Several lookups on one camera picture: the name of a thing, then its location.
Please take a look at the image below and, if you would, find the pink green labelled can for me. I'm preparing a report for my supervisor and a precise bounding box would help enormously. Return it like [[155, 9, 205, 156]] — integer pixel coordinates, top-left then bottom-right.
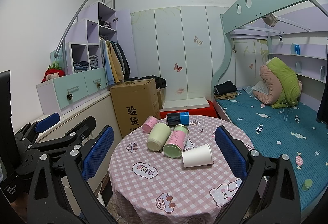
[[163, 124, 189, 158]]

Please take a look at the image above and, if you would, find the purple stair shelf cabinet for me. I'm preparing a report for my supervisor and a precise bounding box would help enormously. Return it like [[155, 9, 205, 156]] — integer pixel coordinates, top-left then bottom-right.
[[37, 2, 138, 115]]

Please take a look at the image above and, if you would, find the red storage box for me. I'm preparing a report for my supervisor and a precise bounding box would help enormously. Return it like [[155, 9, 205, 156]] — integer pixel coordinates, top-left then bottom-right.
[[160, 100, 219, 119]]

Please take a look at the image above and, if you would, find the white wardrobe with butterflies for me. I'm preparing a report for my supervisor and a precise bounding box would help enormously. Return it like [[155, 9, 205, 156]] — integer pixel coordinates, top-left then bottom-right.
[[131, 6, 226, 101]]

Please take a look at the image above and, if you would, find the red plush toy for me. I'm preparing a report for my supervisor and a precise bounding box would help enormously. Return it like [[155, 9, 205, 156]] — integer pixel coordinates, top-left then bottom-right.
[[42, 61, 65, 82]]

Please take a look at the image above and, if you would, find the hanging clothes row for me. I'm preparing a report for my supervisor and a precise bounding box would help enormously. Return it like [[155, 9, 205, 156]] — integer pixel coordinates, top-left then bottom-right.
[[100, 39, 131, 86]]

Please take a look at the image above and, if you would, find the pink checked tablecloth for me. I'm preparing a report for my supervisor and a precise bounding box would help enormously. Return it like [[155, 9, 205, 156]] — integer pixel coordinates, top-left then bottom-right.
[[109, 115, 254, 223]]

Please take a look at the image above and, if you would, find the white paper cup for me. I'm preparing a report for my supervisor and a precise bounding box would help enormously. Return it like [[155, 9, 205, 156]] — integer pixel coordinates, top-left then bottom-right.
[[182, 144, 213, 168]]

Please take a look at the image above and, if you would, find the pink small cup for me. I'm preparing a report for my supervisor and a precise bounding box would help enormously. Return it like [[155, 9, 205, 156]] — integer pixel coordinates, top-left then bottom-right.
[[142, 116, 158, 134]]

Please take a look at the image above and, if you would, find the folded dark clothes pile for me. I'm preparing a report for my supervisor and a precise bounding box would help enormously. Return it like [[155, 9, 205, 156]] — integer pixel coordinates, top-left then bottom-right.
[[213, 81, 238, 100]]

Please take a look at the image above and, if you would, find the dark blue can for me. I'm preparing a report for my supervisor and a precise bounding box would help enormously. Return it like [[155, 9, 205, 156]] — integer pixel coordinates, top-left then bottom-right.
[[166, 111, 190, 128]]

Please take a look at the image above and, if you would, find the brown cardboard box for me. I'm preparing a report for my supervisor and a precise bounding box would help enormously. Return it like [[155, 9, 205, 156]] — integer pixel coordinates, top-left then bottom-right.
[[110, 79, 160, 137]]

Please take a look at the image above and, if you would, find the small green cup on bed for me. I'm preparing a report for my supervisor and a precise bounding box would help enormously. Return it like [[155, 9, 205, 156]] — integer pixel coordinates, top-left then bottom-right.
[[302, 179, 313, 191]]

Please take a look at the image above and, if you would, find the grey metal stair handrail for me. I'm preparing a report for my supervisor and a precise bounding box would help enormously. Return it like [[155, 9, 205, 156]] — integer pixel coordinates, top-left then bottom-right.
[[53, 0, 115, 58]]

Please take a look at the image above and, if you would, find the pale green cup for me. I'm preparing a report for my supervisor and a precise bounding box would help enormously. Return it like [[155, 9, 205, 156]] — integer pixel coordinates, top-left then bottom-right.
[[147, 123, 171, 152]]

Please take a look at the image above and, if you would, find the beige low cabinet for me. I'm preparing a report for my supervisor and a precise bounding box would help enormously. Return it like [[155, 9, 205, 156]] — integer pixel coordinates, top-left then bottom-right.
[[37, 92, 122, 192]]

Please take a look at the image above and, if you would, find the green pink rolled quilt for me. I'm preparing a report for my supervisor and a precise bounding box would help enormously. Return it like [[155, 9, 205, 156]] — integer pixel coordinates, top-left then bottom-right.
[[252, 57, 302, 109]]

